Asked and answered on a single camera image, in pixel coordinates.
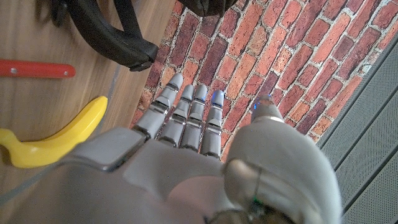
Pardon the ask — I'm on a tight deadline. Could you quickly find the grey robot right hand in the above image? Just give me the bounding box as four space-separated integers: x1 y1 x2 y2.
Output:
6 73 343 224

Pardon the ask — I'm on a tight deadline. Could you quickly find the black fabric backpack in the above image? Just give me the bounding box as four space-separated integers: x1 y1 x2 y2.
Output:
37 0 240 72

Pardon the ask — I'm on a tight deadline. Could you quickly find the yellow banana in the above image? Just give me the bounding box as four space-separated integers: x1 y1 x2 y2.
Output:
0 95 109 169

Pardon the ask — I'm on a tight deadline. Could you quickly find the printed brick wall backdrop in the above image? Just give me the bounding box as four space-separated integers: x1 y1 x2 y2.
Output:
129 0 398 162

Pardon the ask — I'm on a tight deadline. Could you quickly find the orange handled metal fork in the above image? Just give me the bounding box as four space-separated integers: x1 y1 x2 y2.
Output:
0 58 76 79

